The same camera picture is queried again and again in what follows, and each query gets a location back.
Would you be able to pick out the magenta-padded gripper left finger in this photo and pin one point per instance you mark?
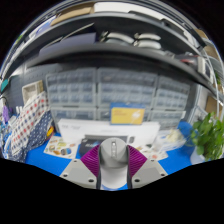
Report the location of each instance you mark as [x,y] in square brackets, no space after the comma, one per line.
[78,171]

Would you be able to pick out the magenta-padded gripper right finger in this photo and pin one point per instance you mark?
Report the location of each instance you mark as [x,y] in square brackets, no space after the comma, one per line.
[150,171]

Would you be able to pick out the white computer mouse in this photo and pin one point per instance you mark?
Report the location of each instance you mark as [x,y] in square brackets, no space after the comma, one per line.
[113,163]

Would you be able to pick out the blue white glove box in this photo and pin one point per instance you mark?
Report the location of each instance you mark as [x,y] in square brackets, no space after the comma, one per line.
[170,138]

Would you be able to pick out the white keyboard packaging box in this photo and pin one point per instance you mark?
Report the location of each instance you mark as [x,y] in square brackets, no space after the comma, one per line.
[73,128]

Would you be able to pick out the yellow orange tool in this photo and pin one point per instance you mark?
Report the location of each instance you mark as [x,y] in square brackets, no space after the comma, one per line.
[50,131]

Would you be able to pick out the dark blue dotted cloth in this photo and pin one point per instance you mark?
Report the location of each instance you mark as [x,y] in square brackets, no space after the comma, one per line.
[36,140]

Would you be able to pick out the yellow and blue box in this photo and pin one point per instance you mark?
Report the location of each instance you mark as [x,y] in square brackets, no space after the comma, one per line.
[127,115]

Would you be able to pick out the green plant in white pot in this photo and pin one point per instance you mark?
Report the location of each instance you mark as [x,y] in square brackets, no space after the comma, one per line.
[208,136]

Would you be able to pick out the red white checked cloth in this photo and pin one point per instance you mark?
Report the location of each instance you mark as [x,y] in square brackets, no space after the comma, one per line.
[31,116]

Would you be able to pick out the purple object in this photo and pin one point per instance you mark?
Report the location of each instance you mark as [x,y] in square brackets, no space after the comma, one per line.
[5,115]

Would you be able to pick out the white plastic bin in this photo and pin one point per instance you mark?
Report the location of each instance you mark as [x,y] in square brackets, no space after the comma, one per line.
[32,90]

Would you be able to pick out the teal object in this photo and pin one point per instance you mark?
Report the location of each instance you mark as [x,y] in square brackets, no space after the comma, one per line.
[4,85]

